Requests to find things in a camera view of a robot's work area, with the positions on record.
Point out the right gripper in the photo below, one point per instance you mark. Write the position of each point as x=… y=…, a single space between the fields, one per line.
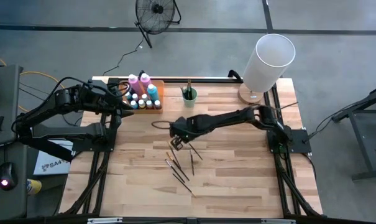
x=181 y=129

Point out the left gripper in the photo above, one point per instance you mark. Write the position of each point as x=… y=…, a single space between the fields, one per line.
x=114 y=101

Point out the small blue paint bottle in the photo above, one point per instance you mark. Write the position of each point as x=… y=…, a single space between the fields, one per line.
x=134 y=104

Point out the gold ferrule black paintbrush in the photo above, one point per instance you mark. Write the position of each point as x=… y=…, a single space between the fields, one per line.
x=176 y=160
x=184 y=185
x=178 y=167

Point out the small maroon paint bottle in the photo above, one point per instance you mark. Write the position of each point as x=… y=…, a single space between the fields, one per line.
x=135 y=96

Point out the small yellow paint bottle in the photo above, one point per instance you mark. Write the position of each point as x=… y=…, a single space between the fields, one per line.
x=141 y=104

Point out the silver ferrule black paintbrush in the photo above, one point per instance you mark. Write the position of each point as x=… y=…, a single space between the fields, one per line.
x=192 y=162
x=175 y=171
x=195 y=151
x=186 y=96

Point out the small beige paint bottle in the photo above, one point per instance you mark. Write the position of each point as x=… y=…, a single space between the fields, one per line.
x=144 y=97

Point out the large pink paint bottle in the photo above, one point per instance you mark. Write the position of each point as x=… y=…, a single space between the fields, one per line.
x=133 y=83
x=145 y=80

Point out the small dark brown paint bottle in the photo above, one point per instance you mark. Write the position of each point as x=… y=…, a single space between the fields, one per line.
x=157 y=104

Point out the large teal paint bottle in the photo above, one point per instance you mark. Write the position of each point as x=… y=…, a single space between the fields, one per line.
x=152 y=92

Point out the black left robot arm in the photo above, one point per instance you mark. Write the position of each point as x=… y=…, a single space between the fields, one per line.
x=66 y=98

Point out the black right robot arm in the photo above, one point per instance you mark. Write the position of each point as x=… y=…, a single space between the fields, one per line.
x=225 y=119

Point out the orange translucent plastic tray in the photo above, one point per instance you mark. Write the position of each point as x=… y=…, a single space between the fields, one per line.
x=161 y=96

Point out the light green plastic cup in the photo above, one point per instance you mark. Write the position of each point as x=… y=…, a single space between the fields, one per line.
x=190 y=103

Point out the black diagonal beam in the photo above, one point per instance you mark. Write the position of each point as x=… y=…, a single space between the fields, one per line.
x=51 y=151

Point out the white printed cardboard box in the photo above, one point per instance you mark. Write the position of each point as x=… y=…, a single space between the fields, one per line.
x=51 y=165

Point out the black floor fan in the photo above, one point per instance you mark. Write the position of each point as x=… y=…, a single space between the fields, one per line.
x=158 y=8

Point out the yellow printed can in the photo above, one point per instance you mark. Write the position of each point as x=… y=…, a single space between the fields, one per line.
x=34 y=186

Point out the grey tilted panel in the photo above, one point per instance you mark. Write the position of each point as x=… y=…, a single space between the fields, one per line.
x=6 y=102

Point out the white shade wooden base lamp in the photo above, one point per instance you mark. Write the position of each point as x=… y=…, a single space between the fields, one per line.
x=268 y=62

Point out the black computer mouse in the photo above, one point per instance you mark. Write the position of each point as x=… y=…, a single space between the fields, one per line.
x=7 y=174

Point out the dark grey side desk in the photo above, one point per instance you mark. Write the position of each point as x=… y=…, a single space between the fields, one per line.
x=7 y=205

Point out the black metal stand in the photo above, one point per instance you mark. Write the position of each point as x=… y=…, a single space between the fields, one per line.
x=368 y=174

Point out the black frame clamp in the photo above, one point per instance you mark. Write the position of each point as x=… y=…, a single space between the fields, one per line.
x=141 y=72
x=234 y=74

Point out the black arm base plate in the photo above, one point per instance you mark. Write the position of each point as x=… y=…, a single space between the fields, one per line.
x=82 y=144
x=301 y=140

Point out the silver frame bracket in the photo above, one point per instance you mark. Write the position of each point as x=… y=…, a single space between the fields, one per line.
x=277 y=221
x=103 y=220

